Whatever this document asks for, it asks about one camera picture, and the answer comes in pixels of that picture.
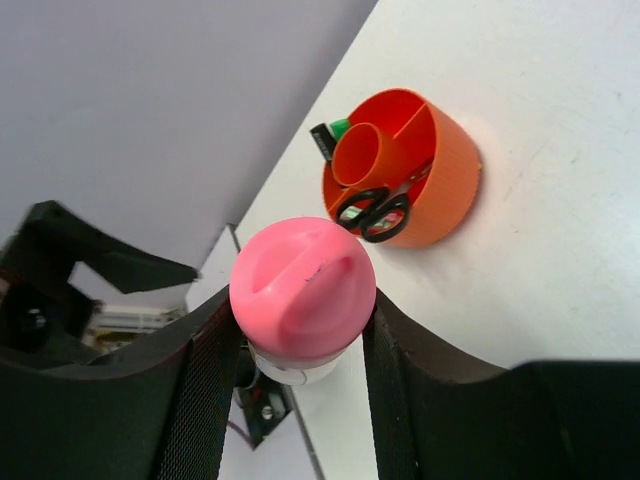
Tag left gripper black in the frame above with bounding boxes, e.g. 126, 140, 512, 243
1, 200, 198, 369

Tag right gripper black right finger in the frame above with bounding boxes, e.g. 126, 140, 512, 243
362, 294, 639, 479

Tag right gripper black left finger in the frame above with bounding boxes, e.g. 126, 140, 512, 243
1, 290, 242, 479

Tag pink capped clear marker tube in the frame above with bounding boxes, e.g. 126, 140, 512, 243
229, 217, 376, 386

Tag black handled scissors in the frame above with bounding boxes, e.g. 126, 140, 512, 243
335, 158, 433, 243

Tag green capped black highlighter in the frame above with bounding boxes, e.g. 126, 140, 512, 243
309, 118, 351, 163

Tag red round pen holder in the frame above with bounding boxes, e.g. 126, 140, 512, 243
322, 88, 481, 248

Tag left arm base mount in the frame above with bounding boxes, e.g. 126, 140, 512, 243
234, 347, 292, 450

